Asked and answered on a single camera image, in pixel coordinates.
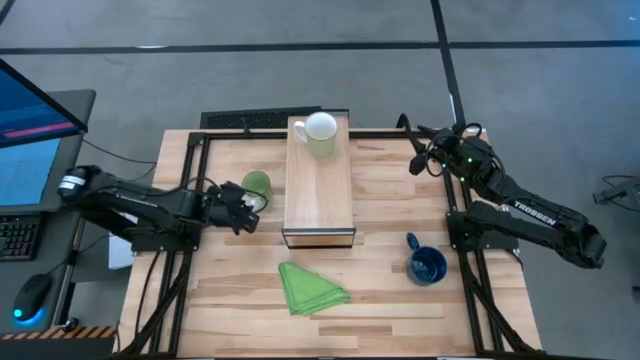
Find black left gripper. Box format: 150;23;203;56
207;180;270;237

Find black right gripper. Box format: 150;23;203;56
405;123;484;179

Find green glass cup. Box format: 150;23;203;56
241;170;274;214

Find white mug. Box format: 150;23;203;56
293;111;339;160

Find blue mug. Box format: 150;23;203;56
404;232;449;287

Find black perforated floor mat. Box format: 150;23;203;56
199;105;350;130

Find green folded cloth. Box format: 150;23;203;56
277;261;352;317

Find white box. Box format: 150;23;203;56
108;234;135;271

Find grey side desk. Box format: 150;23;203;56
0;209;84;334

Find black floor stand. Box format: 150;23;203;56
593;174;640;205

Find grey framed monitor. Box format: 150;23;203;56
0;89;97;216

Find yellow black hazard strip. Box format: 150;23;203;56
0;325;117;341

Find black keyboard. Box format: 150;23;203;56
0;214;44;262

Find black computer mouse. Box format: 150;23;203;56
12;273;54;322

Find black framed tilted monitor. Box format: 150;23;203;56
0;58;90;150

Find wooden shelf with black frame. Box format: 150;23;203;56
280;115;357;250

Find thin black desk cable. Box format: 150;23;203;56
82;139;157;167

